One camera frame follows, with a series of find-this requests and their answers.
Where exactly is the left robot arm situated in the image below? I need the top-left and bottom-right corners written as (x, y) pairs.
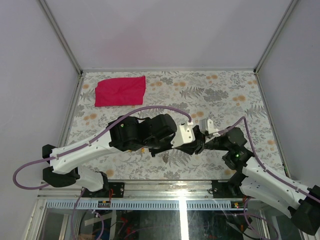
top-left (42, 114), bottom-right (178, 198)

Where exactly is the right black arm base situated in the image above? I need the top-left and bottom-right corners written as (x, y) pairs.
top-left (207, 180), bottom-right (237, 199)

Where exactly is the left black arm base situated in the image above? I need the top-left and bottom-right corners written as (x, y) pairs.
top-left (108, 182), bottom-right (125, 199)

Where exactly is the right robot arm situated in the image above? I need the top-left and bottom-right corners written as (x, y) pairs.
top-left (171, 122), bottom-right (320, 236)

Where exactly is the pink folded cloth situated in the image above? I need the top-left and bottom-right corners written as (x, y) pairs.
top-left (94, 76), bottom-right (146, 107)

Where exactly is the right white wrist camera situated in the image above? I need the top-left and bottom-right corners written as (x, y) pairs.
top-left (199, 118), bottom-right (221, 138)

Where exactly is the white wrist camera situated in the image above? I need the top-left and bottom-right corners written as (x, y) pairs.
top-left (170, 121), bottom-right (195, 149)
top-left (199, 118), bottom-right (221, 138)

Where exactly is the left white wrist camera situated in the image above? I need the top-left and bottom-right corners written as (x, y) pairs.
top-left (170, 121), bottom-right (195, 149)

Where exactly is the aluminium front rail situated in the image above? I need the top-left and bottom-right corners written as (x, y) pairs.
top-left (37, 179), bottom-right (251, 201)

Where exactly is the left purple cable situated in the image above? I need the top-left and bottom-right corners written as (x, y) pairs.
top-left (12, 105), bottom-right (193, 240)

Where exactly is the purple cable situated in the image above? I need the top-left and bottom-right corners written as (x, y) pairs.
top-left (12, 105), bottom-right (193, 240)
top-left (217, 116), bottom-right (320, 201)

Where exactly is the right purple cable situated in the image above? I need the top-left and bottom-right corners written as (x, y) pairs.
top-left (217, 116), bottom-right (320, 201)

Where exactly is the white slotted cable duct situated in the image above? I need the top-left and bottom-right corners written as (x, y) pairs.
top-left (46, 199), bottom-right (244, 211)

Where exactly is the right aluminium frame post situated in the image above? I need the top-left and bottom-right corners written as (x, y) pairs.
top-left (253, 0), bottom-right (301, 73)

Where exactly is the aluminium frame post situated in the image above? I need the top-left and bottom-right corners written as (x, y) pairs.
top-left (253, 0), bottom-right (301, 73)
top-left (36, 0), bottom-right (83, 75)

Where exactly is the left aluminium frame post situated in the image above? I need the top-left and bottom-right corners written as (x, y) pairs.
top-left (36, 0), bottom-right (83, 75)

